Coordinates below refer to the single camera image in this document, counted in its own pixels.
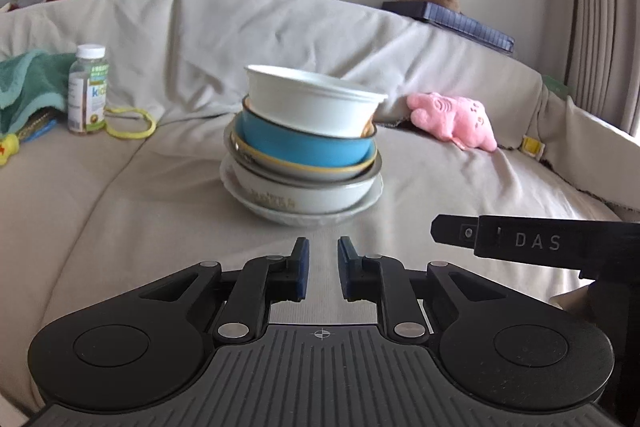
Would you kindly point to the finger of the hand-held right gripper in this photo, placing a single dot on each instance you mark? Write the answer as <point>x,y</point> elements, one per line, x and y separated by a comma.
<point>455,232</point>

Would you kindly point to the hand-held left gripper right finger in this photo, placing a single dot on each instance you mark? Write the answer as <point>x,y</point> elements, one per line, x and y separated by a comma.
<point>344,267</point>

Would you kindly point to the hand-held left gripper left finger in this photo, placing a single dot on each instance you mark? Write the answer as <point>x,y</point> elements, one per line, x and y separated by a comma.
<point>301,269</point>

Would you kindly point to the white floral plate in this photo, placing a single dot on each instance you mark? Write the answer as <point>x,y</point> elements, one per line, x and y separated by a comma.
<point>300,219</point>

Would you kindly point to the large plain white bowl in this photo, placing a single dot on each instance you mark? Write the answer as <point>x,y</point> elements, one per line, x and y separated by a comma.
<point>300,199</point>

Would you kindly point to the white bowl yellow rim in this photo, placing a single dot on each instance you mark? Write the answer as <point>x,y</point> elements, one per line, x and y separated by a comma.
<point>300,174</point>

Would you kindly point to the stainless steel bowl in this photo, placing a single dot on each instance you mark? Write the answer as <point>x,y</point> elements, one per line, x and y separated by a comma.
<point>376,167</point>

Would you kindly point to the blue bowl black rim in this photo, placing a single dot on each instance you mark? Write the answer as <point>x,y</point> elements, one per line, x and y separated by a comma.
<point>300,149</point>

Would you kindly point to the white plastic bowl orange label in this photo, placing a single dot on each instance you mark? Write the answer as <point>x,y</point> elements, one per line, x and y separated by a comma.
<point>310,107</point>

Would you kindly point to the yellow white clip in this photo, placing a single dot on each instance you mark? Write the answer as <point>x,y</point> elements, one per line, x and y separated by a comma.
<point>532,147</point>

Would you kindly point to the pink plush toy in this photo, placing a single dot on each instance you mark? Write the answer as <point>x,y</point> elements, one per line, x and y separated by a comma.
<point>450,119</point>

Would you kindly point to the green flat object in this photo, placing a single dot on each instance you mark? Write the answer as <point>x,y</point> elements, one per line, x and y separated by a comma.
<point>555,87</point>

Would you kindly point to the dark blue book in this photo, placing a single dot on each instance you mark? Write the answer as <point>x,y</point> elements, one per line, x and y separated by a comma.
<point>465,24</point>

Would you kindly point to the beige pleated curtain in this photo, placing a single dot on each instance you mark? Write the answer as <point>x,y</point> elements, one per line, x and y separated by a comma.
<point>605,7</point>

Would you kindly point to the clear bottle white cap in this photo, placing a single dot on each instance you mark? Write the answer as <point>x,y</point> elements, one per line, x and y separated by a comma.
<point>87,92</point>

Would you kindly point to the small yellow toy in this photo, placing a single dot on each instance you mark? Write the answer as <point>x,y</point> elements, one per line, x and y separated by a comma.
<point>7,149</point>

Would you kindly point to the green cloth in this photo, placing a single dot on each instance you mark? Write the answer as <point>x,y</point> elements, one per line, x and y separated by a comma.
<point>30,77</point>

